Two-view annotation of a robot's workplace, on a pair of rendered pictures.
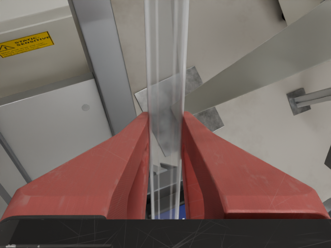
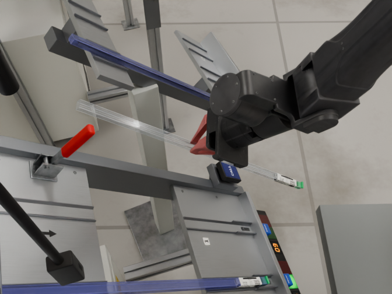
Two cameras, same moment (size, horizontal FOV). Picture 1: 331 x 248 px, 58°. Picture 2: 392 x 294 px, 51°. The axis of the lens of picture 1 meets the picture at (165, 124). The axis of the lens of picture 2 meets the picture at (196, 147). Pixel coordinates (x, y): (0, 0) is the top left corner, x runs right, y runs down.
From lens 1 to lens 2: 0.59 m
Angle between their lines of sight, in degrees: 23
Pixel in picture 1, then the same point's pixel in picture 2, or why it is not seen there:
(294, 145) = not seen: hidden behind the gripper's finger
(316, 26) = (144, 111)
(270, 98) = not seen: hidden behind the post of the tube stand
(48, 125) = (188, 204)
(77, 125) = (188, 196)
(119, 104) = (182, 177)
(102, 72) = (172, 177)
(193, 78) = (136, 212)
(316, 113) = (174, 114)
